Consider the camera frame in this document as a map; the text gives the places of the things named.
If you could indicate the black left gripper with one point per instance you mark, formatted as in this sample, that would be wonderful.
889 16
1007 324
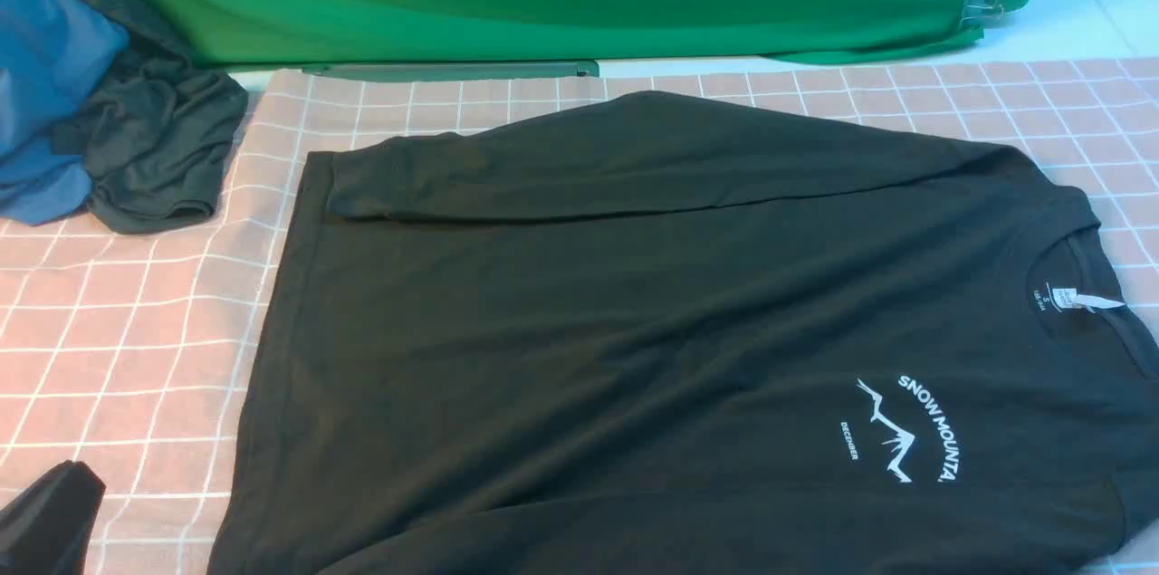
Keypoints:
47 527

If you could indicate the blue crumpled garment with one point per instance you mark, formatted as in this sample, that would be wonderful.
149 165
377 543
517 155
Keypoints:
53 55

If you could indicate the pink grid-pattern tablecloth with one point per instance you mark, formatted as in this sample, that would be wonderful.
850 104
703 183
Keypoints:
132 352

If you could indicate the dark gray crumpled garment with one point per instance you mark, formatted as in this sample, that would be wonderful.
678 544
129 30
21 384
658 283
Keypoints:
157 133

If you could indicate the clear backdrop clip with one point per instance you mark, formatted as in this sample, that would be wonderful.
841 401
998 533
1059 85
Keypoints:
981 12

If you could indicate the dark gray long-sleeve shirt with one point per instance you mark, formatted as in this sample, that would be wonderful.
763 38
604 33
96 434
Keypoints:
669 335

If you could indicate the gray metal backdrop bar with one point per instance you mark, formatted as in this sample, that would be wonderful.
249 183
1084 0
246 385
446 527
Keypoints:
451 71

